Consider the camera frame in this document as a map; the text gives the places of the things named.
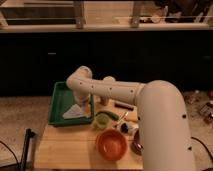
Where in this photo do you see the black rectangular block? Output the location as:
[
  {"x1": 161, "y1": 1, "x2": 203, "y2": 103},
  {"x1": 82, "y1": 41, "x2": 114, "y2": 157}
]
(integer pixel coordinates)
[{"x1": 114, "y1": 101, "x2": 134, "y2": 111}]

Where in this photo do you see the dark brown bowl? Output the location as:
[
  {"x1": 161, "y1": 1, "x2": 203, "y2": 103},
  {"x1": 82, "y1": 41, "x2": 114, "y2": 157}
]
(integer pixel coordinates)
[{"x1": 131, "y1": 130, "x2": 143, "y2": 156}]

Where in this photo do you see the black cable left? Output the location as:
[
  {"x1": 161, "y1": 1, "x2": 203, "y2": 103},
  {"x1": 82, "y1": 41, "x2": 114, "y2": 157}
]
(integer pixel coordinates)
[{"x1": 0, "y1": 140, "x2": 22, "y2": 170}]

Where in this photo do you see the green plastic tray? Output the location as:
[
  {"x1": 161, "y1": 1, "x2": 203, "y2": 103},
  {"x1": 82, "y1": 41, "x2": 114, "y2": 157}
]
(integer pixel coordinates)
[{"x1": 48, "y1": 82, "x2": 94, "y2": 127}]

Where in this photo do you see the green cucumber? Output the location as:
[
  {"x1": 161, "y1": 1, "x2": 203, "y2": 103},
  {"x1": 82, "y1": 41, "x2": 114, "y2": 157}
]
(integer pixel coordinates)
[{"x1": 96, "y1": 110, "x2": 119, "y2": 121}]

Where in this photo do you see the orange bowl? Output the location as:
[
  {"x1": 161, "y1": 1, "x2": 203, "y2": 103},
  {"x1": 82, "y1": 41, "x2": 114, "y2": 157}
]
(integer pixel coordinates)
[{"x1": 95, "y1": 129, "x2": 128, "y2": 161}]

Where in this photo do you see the white towel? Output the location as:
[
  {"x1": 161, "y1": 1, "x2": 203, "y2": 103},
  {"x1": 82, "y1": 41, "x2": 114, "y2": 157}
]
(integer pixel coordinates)
[{"x1": 63, "y1": 104, "x2": 86, "y2": 119}]

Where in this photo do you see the black cable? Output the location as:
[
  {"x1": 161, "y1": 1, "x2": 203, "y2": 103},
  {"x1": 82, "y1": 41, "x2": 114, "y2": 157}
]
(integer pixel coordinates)
[
  {"x1": 191, "y1": 136, "x2": 213, "y2": 171},
  {"x1": 0, "y1": 140, "x2": 22, "y2": 170}
]

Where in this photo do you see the black clamp stand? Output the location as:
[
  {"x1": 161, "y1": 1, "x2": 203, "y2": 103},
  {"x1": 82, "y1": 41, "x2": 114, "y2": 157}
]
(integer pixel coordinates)
[{"x1": 20, "y1": 128, "x2": 36, "y2": 171}]

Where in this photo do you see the small metal cup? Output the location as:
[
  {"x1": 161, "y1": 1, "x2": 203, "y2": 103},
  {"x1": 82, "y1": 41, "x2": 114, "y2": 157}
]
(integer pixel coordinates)
[{"x1": 100, "y1": 97, "x2": 109, "y2": 106}]

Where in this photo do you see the dish brush with handle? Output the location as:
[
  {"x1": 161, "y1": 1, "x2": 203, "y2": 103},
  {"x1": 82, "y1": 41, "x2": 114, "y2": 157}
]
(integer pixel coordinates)
[{"x1": 120, "y1": 122, "x2": 138, "y2": 135}]

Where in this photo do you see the metal spoon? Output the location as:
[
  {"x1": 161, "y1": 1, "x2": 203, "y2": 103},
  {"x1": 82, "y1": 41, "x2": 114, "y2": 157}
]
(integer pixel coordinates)
[{"x1": 113, "y1": 112, "x2": 129, "y2": 128}]

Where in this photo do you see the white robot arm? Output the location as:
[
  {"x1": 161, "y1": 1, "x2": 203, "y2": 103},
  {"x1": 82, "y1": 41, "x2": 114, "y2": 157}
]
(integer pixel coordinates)
[{"x1": 66, "y1": 66, "x2": 196, "y2": 171}]

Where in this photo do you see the black cable right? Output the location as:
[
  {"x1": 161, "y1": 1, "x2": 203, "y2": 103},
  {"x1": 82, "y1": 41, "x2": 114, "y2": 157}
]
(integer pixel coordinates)
[{"x1": 191, "y1": 136, "x2": 213, "y2": 171}]

